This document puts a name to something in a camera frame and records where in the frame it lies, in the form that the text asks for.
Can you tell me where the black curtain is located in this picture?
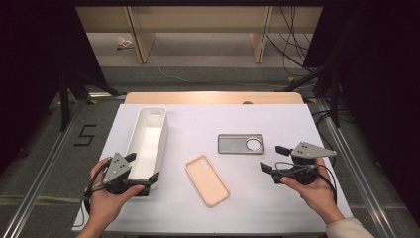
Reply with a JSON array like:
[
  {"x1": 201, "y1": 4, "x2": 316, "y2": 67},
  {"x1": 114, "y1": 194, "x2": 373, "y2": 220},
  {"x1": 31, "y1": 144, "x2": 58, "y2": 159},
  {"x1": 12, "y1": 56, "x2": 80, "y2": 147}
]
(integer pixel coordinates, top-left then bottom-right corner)
[
  {"x1": 302, "y1": 0, "x2": 420, "y2": 226},
  {"x1": 0, "y1": 0, "x2": 108, "y2": 175}
]

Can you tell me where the black metal stand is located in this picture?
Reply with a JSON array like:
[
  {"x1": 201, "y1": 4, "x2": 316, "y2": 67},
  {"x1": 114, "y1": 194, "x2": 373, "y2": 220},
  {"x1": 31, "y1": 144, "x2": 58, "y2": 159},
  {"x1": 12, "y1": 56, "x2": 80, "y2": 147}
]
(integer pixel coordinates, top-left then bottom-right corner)
[
  {"x1": 58, "y1": 67, "x2": 128, "y2": 133},
  {"x1": 282, "y1": 49, "x2": 342, "y2": 129}
]

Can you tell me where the thin grey cord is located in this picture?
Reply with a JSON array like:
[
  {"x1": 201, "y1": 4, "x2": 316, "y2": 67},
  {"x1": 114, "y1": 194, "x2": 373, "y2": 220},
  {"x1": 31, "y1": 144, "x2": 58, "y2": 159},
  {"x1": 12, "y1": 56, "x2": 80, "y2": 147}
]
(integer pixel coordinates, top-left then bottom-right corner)
[{"x1": 71, "y1": 192, "x2": 87, "y2": 229}]

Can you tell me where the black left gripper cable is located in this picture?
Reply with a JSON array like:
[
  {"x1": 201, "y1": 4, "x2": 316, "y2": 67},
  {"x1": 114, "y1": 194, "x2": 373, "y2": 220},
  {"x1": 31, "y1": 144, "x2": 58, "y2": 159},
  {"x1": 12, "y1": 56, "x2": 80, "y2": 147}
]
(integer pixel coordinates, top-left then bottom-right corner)
[{"x1": 82, "y1": 158, "x2": 113, "y2": 216}]

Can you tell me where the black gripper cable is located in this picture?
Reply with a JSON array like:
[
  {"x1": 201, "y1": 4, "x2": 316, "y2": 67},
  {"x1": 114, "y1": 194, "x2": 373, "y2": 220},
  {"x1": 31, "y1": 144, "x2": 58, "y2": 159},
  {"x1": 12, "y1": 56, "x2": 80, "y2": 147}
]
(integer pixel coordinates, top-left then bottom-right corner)
[
  {"x1": 274, "y1": 161, "x2": 339, "y2": 205},
  {"x1": 82, "y1": 158, "x2": 113, "y2": 216}
]

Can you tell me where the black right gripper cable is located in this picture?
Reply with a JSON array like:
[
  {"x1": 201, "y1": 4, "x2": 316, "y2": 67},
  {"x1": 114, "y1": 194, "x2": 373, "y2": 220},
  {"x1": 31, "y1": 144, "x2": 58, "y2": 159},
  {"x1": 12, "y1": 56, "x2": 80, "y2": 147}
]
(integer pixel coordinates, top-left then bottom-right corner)
[{"x1": 274, "y1": 161, "x2": 339, "y2": 205}]

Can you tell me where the crumpled white paper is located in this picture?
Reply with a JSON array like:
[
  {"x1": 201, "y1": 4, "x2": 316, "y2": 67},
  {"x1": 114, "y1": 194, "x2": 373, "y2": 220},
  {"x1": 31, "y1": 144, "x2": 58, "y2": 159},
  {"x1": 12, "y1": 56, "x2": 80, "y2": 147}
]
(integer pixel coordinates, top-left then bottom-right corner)
[{"x1": 116, "y1": 36, "x2": 134, "y2": 52}]

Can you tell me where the white storage box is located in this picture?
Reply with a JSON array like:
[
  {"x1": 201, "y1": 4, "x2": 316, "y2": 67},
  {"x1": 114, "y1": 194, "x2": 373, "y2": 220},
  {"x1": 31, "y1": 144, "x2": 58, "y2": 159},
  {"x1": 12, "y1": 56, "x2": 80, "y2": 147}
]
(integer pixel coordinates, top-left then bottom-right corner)
[{"x1": 124, "y1": 106, "x2": 169, "y2": 191}]

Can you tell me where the metal floor rail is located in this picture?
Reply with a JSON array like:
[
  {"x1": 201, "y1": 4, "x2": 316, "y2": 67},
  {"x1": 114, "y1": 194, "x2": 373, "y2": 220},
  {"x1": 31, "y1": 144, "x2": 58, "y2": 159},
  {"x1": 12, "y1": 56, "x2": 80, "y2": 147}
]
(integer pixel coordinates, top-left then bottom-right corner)
[
  {"x1": 86, "y1": 91, "x2": 128, "y2": 100},
  {"x1": 0, "y1": 98, "x2": 87, "y2": 238},
  {"x1": 315, "y1": 98, "x2": 397, "y2": 238}
]

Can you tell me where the wooden table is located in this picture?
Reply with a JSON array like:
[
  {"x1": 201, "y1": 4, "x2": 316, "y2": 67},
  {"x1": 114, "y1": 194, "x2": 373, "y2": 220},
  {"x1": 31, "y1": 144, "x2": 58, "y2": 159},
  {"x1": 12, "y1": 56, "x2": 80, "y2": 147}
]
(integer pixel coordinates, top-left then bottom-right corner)
[{"x1": 123, "y1": 91, "x2": 305, "y2": 105}]

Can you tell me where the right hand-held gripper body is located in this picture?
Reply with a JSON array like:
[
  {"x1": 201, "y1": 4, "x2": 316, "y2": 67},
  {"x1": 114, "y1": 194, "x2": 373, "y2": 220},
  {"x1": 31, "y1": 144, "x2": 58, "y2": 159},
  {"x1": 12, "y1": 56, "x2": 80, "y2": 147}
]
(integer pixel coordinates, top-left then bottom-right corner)
[{"x1": 270, "y1": 141, "x2": 338, "y2": 186}]

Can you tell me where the thin white floor cable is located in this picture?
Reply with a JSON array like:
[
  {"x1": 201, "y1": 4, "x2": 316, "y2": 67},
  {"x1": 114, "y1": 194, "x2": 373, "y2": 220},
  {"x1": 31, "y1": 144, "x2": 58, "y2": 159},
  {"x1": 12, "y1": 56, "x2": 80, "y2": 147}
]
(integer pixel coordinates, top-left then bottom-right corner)
[{"x1": 157, "y1": 66, "x2": 289, "y2": 89}]

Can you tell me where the person's left hand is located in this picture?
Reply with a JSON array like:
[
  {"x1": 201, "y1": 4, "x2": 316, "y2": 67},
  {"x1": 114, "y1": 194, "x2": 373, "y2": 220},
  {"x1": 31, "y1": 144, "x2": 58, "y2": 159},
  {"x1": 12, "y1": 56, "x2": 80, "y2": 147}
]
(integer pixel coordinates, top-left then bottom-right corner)
[{"x1": 86, "y1": 158, "x2": 146, "y2": 230}]

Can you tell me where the person's right hand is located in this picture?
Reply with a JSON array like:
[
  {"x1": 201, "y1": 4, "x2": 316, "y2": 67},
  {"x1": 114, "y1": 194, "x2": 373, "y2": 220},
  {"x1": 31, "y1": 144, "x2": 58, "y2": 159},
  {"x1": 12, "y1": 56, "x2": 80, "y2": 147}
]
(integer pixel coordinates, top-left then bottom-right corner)
[{"x1": 280, "y1": 157, "x2": 347, "y2": 226}]

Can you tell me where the white table mat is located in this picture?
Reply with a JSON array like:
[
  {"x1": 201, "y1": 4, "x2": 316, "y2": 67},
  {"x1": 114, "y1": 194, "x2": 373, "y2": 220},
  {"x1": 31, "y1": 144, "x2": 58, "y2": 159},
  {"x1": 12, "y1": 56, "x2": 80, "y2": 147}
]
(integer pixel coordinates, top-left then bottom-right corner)
[{"x1": 71, "y1": 103, "x2": 355, "y2": 234}]

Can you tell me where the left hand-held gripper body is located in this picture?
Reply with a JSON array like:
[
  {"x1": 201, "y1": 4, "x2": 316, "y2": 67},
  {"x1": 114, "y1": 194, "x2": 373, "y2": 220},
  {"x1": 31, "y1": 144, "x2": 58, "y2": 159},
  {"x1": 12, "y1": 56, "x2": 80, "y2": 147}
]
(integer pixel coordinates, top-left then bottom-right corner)
[{"x1": 102, "y1": 152, "x2": 152, "y2": 197}]

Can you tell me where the clear grey phone case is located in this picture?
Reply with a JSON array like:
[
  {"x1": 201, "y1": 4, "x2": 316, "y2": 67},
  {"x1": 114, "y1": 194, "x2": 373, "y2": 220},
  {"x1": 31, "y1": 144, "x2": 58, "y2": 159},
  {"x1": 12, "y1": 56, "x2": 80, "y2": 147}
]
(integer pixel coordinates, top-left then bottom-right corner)
[{"x1": 217, "y1": 133, "x2": 265, "y2": 156}]

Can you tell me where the beige desk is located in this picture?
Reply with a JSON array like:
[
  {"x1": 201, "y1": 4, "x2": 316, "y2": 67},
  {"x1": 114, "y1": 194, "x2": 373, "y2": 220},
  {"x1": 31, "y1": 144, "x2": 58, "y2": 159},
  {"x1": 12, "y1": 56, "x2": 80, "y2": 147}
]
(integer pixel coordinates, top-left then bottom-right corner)
[{"x1": 74, "y1": 5, "x2": 324, "y2": 64}]

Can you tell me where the beige pink phone case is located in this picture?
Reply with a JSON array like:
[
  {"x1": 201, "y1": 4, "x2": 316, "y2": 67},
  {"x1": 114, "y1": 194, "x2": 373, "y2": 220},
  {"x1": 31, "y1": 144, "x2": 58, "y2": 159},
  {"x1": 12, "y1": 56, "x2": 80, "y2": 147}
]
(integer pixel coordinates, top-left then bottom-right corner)
[{"x1": 184, "y1": 154, "x2": 231, "y2": 208}]

